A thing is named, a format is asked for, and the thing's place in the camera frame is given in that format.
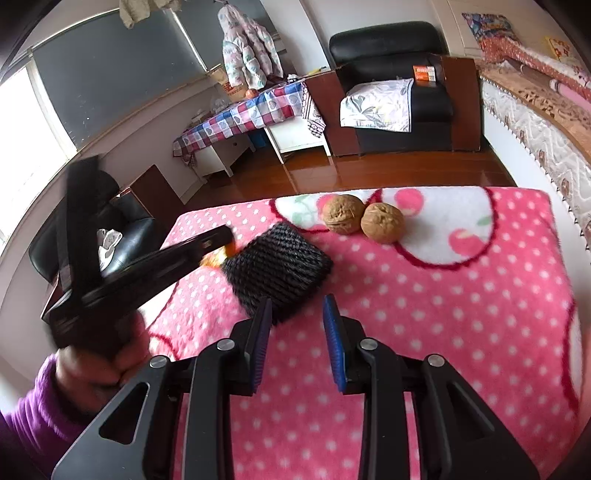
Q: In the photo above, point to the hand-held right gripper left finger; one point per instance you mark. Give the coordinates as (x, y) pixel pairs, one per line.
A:
(261, 346)

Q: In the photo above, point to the red dotted bedding roll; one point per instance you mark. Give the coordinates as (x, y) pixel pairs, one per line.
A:
(517, 53)

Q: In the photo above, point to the brown wooden side cabinet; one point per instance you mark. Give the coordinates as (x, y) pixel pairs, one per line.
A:
(461, 106)
(330, 110)

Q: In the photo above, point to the white floral pillow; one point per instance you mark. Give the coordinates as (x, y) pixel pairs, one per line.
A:
(376, 106)

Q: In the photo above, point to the person's left hand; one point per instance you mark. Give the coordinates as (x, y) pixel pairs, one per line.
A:
(115, 374)

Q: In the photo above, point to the white desk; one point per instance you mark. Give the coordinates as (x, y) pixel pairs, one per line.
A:
(295, 136)

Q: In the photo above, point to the white puffy jacket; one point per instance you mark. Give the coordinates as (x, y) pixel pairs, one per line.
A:
(249, 46)

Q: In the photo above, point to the blue storage box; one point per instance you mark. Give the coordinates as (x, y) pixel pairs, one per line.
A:
(258, 141)

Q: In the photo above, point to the orange fruit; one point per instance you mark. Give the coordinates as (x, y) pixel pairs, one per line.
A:
(252, 93)

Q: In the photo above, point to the pink roll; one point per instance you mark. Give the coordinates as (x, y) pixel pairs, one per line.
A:
(572, 94)

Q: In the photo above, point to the window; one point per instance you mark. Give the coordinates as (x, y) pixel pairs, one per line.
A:
(115, 69)

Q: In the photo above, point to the person's left forearm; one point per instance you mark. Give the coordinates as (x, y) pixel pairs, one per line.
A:
(37, 424)

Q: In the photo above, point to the black white patterned towel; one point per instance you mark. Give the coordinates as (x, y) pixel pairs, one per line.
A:
(314, 115)

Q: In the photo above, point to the white crumpled cloth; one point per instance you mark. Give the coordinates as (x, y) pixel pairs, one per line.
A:
(110, 244)

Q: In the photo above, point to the checkered cloth side table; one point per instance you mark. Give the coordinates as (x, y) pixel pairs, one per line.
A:
(249, 113)

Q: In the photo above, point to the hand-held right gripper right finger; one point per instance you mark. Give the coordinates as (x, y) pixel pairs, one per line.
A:
(333, 346)

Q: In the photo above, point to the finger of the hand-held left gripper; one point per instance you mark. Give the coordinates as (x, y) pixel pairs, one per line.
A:
(83, 221)
(161, 265)

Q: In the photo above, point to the paper bag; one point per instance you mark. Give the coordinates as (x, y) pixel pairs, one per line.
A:
(231, 90)

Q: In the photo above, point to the black leather armchair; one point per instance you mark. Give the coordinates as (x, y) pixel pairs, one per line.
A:
(383, 41)

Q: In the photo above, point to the pink dotted fleece blanket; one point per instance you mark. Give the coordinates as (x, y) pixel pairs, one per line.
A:
(438, 323)

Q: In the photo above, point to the brown walnut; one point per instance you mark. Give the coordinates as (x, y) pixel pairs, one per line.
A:
(382, 223)
(343, 214)

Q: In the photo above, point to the colourful patterned pillow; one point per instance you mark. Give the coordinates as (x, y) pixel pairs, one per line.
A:
(487, 26)

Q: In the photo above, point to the beige hanging garment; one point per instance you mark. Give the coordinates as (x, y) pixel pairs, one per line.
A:
(141, 11)

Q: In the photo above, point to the brown patterned mat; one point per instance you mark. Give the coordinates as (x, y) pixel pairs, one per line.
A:
(531, 90)

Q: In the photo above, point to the small yellow pillow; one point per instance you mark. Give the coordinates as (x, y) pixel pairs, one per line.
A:
(562, 48)

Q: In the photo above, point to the black leather chair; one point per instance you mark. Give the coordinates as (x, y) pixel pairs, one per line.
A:
(136, 230)

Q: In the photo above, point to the small orange box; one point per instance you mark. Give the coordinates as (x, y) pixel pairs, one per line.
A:
(425, 73)

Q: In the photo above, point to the black foam net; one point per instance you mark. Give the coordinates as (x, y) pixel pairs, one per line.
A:
(277, 263)

